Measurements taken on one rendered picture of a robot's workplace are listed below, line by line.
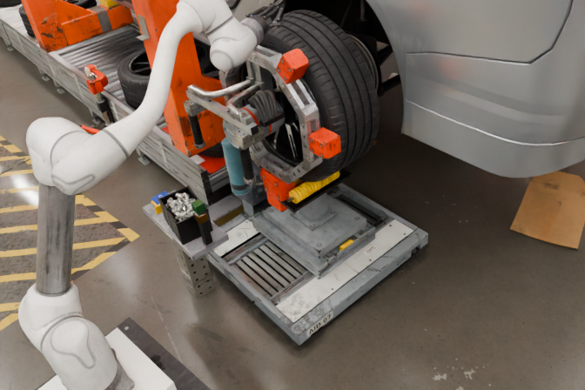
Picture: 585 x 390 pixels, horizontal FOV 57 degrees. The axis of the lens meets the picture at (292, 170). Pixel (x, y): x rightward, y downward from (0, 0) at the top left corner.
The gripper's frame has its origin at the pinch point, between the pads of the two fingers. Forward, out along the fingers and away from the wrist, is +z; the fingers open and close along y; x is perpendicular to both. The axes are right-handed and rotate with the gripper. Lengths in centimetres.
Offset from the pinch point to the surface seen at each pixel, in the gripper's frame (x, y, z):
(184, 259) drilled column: -102, -33, -43
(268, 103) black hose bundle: -23.1, 6.2, -25.6
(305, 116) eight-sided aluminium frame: -28.6, 17.6, -21.3
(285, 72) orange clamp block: -15.4, 9.0, -17.2
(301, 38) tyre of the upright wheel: -10.8, 8.3, -1.0
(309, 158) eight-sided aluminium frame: -46, 19, -22
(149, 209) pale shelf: -85, -52, -36
